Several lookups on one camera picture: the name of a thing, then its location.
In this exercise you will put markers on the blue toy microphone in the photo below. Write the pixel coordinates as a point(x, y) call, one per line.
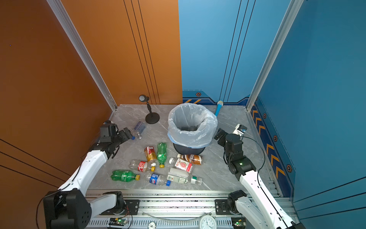
point(219, 106)

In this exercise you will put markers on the clear cola bottle red label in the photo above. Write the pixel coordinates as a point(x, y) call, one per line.
point(142, 166)

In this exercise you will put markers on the green label white cap bottle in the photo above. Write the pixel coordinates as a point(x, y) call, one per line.
point(185, 180)

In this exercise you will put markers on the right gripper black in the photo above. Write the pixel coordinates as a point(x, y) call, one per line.
point(219, 134)

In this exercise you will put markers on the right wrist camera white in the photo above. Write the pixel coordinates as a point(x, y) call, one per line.
point(240, 130)

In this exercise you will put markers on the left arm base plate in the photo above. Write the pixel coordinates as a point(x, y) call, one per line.
point(131, 206)

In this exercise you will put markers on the black desk microphone stand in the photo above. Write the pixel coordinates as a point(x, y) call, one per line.
point(151, 117)

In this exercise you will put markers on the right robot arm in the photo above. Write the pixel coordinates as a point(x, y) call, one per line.
point(257, 205)

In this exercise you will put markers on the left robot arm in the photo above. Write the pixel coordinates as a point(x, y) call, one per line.
point(68, 208)

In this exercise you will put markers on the pink label white cap bottle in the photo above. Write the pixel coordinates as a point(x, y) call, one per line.
point(178, 163)

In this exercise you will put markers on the green circuit board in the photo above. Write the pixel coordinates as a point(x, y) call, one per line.
point(118, 222)

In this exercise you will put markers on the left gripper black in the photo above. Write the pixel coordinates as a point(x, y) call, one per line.
point(127, 132)

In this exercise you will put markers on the brown coffee bottle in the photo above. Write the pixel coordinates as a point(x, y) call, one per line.
point(193, 159)

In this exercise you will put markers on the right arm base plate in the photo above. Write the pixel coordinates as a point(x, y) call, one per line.
point(223, 207)

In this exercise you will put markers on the clear bottle blue label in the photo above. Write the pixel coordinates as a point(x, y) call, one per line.
point(138, 130)

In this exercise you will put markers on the pepsi bottle blue label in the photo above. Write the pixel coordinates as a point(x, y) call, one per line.
point(157, 179)

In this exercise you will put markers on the black bin with plastic liner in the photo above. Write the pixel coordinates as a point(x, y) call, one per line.
point(191, 128)

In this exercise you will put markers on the green bottle yellow cap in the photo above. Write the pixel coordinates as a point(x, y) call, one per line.
point(124, 176)
point(162, 154)

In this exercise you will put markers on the green bottle lying yellow cap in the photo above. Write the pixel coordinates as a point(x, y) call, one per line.
point(124, 176)

